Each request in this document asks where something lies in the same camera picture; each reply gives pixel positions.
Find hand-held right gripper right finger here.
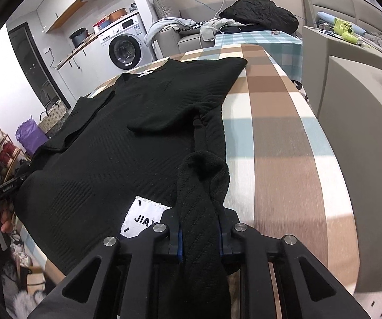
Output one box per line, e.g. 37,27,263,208
217,209,372,319

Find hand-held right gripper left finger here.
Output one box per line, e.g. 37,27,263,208
36,208,185,319

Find black knit sweater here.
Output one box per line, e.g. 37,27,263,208
15,56,248,319

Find white clothes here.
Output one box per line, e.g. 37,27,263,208
144,18,195,46

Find person's left hand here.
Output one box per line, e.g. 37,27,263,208
0,206,15,235

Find purple bag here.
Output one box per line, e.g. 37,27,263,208
15,116,50,155

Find woven laundry basket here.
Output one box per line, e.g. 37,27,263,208
38,99,70,137

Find brown blue checked tablecloth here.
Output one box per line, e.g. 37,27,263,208
21,43,361,319

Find white fluffy cloth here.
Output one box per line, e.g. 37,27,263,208
3,291,47,319

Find white base cabinets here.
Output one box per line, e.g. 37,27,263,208
56,35,112,89

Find black cooking pot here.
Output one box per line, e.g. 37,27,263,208
69,27,89,48

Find white washing machine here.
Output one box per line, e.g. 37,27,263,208
97,13,152,71

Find red storage box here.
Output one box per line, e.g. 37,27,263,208
93,18,112,32

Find grey sofa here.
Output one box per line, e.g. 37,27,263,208
151,0,233,61

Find light blue checked tablecloth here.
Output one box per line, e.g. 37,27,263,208
213,30,305,85

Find low grey cabinet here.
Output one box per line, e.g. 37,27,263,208
302,26,382,115

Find copper cooking pot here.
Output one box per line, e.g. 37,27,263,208
108,8,128,21

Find light grey garment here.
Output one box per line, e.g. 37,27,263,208
200,18,226,40

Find houndstooth cushion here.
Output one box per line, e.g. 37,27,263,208
178,21,208,34

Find black puffer jacket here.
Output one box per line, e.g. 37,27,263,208
219,0,300,34

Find grey sofa cushion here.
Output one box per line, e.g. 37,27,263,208
153,0,175,24

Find green toy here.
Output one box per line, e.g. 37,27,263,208
332,17,365,44

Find blue pillow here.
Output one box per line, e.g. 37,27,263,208
316,11,367,36

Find grey blanket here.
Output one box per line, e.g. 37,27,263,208
360,31,382,54

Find grey bed headboard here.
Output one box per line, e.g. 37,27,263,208
302,0,382,37

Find white cable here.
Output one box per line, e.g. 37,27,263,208
212,0,227,20

